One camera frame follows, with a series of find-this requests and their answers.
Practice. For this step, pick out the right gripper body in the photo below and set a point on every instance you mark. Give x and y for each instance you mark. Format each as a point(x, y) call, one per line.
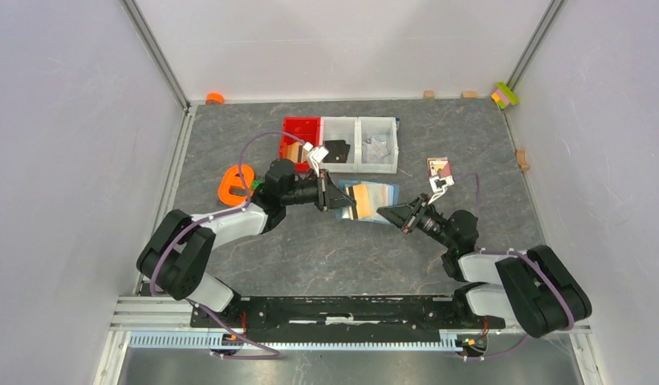
point(430, 221)

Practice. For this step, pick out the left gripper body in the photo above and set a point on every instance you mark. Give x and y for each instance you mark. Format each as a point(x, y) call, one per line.
point(314, 189)

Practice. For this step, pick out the gold credit card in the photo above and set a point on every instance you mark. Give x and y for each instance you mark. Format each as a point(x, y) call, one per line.
point(369, 197)

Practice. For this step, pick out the blue card holder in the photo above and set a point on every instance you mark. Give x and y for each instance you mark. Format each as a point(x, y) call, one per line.
point(393, 196)

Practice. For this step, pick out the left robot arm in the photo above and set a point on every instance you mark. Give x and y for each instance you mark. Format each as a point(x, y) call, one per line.
point(177, 254)

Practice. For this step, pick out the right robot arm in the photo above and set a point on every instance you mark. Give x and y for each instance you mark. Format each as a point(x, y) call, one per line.
point(531, 287)

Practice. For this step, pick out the gold cards in red bin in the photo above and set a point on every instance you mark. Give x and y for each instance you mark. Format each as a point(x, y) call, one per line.
point(295, 152)

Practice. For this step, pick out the playing card box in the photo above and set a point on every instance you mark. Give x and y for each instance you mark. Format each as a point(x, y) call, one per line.
point(438, 164)

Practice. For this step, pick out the black card in bin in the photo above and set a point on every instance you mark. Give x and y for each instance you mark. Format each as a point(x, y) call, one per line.
point(338, 151)

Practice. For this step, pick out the silver VIP cards in bin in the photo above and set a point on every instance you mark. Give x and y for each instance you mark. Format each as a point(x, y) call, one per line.
point(374, 149)

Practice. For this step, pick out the red plastic bin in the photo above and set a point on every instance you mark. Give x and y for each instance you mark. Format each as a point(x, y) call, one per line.
point(304, 128)

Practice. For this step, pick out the orange plastic loop toy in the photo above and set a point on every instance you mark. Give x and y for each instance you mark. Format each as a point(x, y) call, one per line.
point(231, 191)

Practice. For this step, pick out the white right plastic bin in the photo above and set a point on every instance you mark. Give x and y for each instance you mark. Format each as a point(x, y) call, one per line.
point(386, 129)

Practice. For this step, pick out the wooden arch block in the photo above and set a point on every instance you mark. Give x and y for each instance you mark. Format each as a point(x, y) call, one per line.
point(521, 159)

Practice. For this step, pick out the wooden block middle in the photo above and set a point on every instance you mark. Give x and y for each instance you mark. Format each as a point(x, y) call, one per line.
point(469, 95)

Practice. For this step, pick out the orange tape roll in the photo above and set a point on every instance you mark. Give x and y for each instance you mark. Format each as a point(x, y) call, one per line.
point(214, 98)

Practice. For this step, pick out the colourful brick stack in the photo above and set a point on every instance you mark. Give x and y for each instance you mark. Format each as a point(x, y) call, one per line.
point(503, 96)

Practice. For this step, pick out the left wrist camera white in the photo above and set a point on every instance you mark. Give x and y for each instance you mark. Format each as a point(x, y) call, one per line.
point(315, 156)

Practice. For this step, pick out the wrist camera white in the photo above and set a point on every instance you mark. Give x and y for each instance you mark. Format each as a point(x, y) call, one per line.
point(439, 185)
point(315, 156)

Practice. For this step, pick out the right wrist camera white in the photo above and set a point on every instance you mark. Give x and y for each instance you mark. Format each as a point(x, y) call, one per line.
point(439, 185)

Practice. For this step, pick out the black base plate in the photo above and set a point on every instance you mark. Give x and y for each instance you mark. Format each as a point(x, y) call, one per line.
point(408, 318)

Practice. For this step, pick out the blue toothed rail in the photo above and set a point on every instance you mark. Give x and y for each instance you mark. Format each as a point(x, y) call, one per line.
point(216, 341)

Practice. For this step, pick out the aluminium frame post right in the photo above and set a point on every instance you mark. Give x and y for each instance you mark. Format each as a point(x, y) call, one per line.
point(540, 32)

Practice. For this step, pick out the aluminium frame post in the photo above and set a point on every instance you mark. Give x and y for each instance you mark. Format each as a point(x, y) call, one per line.
point(540, 32)
point(148, 38)

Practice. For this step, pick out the aluminium frame post left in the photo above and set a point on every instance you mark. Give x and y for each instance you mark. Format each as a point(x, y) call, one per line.
point(148, 38)

